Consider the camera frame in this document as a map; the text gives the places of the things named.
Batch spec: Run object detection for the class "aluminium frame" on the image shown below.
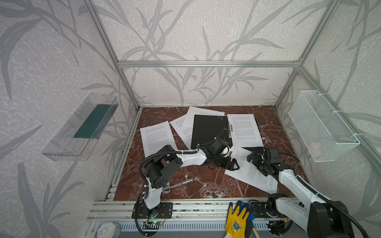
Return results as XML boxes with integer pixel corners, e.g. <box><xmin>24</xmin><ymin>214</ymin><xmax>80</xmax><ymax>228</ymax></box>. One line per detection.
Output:
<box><xmin>79</xmin><ymin>1</ymin><xmax>381</xmax><ymax>237</ymax></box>

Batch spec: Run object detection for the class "white wire mesh basket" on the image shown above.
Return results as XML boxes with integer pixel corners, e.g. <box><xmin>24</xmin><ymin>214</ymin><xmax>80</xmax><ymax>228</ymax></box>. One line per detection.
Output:
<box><xmin>289</xmin><ymin>90</ymin><xmax>360</xmax><ymax>162</ymax></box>

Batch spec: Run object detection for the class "yellow blue work glove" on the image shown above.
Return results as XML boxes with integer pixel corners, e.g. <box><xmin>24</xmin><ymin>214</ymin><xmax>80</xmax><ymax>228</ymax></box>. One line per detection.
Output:
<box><xmin>225</xmin><ymin>200</ymin><xmax>254</xmax><ymax>238</ymax></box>

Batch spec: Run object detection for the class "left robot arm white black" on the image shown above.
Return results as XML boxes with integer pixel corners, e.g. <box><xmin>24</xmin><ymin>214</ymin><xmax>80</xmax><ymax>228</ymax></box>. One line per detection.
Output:
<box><xmin>139</xmin><ymin>138</ymin><xmax>240</xmax><ymax>210</ymax></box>

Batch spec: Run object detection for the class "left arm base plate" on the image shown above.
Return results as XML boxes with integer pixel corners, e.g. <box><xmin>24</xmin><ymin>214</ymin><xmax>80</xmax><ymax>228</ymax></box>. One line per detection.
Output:
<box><xmin>132</xmin><ymin>202</ymin><xmax>173</xmax><ymax>219</ymax></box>

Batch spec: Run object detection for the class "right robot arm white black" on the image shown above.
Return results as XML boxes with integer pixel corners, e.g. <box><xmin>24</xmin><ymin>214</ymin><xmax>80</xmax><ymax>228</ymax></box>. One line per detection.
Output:
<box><xmin>247</xmin><ymin>147</ymin><xmax>368</xmax><ymax>238</ymax></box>

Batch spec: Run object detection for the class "blue folder black inside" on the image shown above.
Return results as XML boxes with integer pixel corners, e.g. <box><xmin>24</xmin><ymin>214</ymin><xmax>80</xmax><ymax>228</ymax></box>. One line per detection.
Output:
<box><xmin>191</xmin><ymin>115</ymin><xmax>264</xmax><ymax>152</ymax></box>

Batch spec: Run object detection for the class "paper sheet back top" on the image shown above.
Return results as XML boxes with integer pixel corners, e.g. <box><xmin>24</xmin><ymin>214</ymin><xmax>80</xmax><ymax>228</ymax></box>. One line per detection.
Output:
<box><xmin>182</xmin><ymin>107</ymin><xmax>225</xmax><ymax>128</ymax></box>

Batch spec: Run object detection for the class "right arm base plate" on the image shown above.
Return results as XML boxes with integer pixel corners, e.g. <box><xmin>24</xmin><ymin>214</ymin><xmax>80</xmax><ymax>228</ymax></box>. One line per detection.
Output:
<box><xmin>249</xmin><ymin>200</ymin><xmax>287</xmax><ymax>220</ymax></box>

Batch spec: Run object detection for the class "clear plastic tray green base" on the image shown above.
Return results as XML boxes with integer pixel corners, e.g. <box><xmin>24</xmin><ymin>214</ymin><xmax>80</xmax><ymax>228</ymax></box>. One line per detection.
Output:
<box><xmin>42</xmin><ymin>93</ymin><xmax>119</xmax><ymax>162</ymax></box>

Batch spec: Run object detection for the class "green circuit board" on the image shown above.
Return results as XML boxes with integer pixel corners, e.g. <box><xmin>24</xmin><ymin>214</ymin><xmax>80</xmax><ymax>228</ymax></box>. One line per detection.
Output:
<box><xmin>143</xmin><ymin>220</ymin><xmax>165</xmax><ymax>230</ymax></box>

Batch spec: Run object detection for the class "white tape roll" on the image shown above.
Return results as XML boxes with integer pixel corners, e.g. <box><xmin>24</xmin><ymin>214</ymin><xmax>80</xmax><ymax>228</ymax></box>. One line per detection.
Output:
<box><xmin>97</xmin><ymin>222</ymin><xmax>121</xmax><ymax>238</ymax></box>

